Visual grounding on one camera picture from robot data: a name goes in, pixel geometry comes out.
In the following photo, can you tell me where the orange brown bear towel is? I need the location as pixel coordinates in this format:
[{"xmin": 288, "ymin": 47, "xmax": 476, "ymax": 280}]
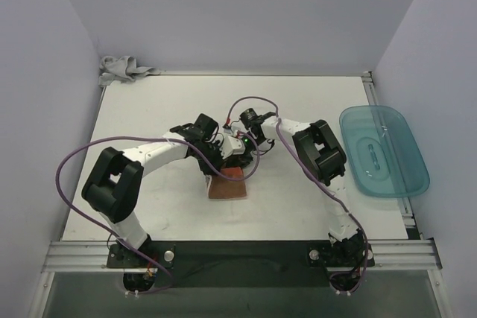
[{"xmin": 206, "ymin": 167, "xmax": 247, "ymax": 200}]

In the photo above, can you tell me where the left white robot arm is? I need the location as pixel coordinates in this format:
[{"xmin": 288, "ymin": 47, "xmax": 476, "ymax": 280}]
[{"xmin": 81, "ymin": 114, "xmax": 243, "ymax": 267}]

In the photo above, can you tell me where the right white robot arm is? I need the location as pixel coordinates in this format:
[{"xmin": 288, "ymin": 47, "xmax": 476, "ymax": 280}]
[{"xmin": 239, "ymin": 108, "xmax": 372, "ymax": 271}]

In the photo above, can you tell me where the grey crumpled towel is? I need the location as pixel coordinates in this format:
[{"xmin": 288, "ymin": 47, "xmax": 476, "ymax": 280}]
[{"xmin": 98, "ymin": 56, "xmax": 162, "ymax": 88}]

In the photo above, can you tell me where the teal plastic tray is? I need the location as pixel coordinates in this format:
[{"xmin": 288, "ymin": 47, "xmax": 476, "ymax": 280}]
[{"xmin": 339, "ymin": 105, "xmax": 430, "ymax": 198}]

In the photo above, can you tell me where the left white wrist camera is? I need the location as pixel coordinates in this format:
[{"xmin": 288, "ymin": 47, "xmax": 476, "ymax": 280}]
[{"xmin": 219, "ymin": 135, "xmax": 246, "ymax": 159}]

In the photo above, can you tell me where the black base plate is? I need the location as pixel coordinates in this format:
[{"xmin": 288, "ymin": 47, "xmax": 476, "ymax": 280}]
[{"xmin": 123, "ymin": 241, "xmax": 368, "ymax": 291}]

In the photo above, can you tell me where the aluminium front frame rail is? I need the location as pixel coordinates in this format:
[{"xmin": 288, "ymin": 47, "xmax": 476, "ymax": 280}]
[{"xmin": 42, "ymin": 240, "xmax": 442, "ymax": 273}]

